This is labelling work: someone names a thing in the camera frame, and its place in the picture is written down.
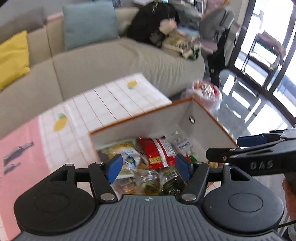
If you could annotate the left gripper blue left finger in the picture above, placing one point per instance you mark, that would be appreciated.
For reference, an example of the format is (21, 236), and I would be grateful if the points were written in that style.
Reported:
(100, 176)

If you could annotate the blue finger of the right gripper seen sideways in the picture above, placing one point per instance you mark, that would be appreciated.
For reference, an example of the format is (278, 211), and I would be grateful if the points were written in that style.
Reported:
(250, 141)

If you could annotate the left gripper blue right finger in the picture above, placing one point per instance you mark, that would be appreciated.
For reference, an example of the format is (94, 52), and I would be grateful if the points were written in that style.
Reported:
(196, 175)

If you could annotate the dark brown snack packet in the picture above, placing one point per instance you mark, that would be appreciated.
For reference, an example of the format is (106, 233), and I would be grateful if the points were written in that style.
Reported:
(171, 182)

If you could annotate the clear bag of yellow pastries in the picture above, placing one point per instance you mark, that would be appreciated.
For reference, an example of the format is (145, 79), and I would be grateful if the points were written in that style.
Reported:
(134, 177)

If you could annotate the clear bag of white candies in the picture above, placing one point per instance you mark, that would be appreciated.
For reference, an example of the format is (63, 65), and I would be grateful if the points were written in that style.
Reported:
(182, 144)

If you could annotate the red silver snack packet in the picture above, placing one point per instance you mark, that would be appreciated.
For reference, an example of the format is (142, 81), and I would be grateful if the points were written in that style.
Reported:
(156, 153)

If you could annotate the operator hand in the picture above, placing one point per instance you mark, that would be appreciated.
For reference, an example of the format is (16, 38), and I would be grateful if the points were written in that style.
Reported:
(290, 199)

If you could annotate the orange rimmed white box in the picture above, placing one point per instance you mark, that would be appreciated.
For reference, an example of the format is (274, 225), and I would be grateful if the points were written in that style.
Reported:
(185, 116)

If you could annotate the lemon print pink tablecloth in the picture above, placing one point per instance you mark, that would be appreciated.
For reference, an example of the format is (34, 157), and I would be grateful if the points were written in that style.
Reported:
(61, 135)

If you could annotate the pink trash bin with bag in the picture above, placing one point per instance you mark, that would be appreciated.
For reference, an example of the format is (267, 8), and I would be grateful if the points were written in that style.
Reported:
(206, 93)

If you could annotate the black metal rack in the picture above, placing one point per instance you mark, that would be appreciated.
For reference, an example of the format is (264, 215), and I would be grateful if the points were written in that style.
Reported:
(264, 57)

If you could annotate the beige fabric sofa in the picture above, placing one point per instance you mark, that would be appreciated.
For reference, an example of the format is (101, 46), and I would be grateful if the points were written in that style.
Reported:
(57, 75)

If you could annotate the printed tote bag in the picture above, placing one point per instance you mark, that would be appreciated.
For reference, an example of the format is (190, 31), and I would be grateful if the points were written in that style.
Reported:
(189, 47)

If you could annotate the grey office chair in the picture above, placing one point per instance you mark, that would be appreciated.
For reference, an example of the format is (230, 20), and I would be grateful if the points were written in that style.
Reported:
(214, 28)

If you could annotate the black backpack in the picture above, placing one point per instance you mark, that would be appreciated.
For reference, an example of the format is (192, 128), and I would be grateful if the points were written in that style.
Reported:
(153, 23)

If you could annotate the light blue cushion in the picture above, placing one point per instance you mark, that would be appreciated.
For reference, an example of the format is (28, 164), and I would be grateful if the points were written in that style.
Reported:
(88, 23)

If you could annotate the yellow cushion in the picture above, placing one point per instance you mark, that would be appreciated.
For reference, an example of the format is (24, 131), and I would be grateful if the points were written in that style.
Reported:
(15, 61)

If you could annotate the grey cushion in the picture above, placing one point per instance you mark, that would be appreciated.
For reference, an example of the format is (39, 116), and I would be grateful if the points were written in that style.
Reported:
(29, 21)

